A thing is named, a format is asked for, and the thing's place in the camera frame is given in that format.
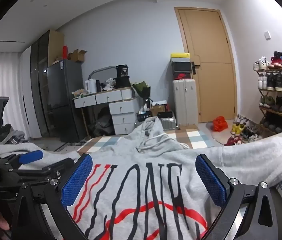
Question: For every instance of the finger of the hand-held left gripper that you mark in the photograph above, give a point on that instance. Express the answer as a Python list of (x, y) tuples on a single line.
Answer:
[(53, 168), (31, 157)]

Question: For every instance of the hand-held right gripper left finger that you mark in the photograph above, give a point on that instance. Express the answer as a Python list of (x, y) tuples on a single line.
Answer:
[(77, 180)]

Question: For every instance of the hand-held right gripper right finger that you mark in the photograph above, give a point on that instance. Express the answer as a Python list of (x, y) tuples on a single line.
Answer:
[(210, 180)]

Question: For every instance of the grey printed hoodie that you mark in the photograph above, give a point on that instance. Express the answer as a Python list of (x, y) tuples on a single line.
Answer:
[(143, 160)]

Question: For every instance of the pile of dark clothes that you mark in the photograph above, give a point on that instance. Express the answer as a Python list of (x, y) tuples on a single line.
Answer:
[(11, 135)]

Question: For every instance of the pink floor mat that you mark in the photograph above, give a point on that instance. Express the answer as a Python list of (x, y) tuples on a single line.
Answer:
[(218, 136)]

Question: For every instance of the checked bed blanket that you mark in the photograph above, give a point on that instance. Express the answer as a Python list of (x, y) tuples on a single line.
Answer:
[(195, 137)]

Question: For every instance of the orange plastic bag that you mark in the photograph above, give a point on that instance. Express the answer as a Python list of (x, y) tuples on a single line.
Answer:
[(219, 123)]

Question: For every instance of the pile of mixed shoes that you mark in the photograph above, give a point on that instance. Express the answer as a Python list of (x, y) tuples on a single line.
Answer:
[(243, 132)]

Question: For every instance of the dark bag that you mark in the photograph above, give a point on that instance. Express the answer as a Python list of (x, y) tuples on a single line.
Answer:
[(106, 122)]

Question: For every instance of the dark grey refrigerator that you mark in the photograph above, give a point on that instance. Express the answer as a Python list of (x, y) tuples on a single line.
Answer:
[(63, 100)]

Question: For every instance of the small silver case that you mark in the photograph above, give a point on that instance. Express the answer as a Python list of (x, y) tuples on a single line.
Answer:
[(168, 123)]

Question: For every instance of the white curtain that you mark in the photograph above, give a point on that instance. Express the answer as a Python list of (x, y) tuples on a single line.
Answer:
[(6, 80)]

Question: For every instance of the dark glass wardrobe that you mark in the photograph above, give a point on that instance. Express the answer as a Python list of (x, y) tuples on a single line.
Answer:
[(39, 80)]

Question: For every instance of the silver suitcase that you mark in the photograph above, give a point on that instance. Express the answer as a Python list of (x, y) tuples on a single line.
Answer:
[(184, 102)]

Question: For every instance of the white drawer desk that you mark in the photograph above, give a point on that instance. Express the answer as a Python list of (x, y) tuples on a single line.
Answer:
[(121, 110)]

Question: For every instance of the brown cardboard box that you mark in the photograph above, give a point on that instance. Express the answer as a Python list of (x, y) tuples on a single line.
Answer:
[(158, 110)]

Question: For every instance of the white electric kettle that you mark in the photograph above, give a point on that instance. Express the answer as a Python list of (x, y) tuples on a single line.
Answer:
[(91, 86)]

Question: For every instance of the black plastic crate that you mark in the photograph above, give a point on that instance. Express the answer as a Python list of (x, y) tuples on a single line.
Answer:
[(144, 117)]

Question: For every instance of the wooden door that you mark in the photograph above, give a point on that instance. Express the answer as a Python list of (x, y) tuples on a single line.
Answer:
[(213, 80)]

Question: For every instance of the black bag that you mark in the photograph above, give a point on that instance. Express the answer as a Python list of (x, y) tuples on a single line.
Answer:
[(123, 82)]

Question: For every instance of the red and black shoe box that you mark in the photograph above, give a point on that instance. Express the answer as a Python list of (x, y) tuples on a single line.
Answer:
[(182, 75)]

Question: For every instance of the grey arched mirror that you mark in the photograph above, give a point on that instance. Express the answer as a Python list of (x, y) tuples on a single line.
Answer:
[(101, 70)]

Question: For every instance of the red paper bag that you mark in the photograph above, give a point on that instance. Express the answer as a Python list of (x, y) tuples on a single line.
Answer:
[(65, 52)]

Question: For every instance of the dark green bouquet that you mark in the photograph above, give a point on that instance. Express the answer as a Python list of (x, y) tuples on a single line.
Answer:
[(141, 88)]

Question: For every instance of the open cardboard box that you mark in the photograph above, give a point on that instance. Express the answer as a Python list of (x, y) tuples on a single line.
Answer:
[(77, 55)]

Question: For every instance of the black labelled box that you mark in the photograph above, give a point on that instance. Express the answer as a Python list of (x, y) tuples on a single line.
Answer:
[(122, 70)]

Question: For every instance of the shoe rack with shoes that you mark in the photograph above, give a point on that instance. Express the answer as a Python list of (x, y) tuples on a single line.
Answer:
[(278, 82)]

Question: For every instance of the yellow lid box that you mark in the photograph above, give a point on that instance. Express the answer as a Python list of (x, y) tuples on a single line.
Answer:
[(179, 56)]

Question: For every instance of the white wall switch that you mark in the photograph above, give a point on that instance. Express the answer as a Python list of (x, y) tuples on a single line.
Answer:
[(267, 35)]

